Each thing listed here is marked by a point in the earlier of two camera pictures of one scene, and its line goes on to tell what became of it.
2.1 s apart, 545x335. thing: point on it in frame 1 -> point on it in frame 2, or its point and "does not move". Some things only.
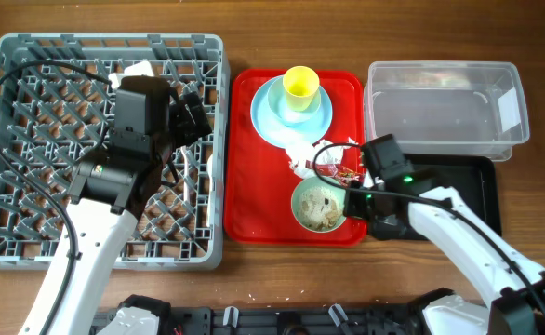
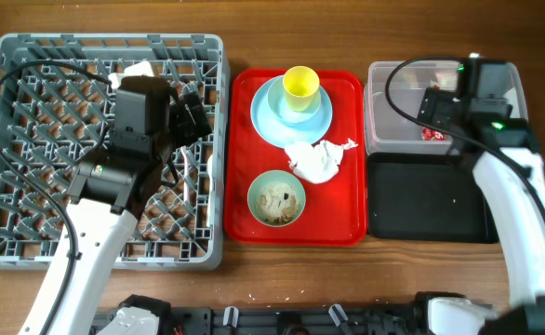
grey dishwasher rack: (42, 100) does not move
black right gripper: (355, 206) -> (434, 104)
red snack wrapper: (336, 173) -> (432, 135)
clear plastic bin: (434, 107) does not move
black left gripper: (187, 132) does not move
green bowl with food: (318, 206) -> (276, 198)
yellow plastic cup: (301, 86) does not move
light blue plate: (284, 127) does not move
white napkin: (299, 153) does not move
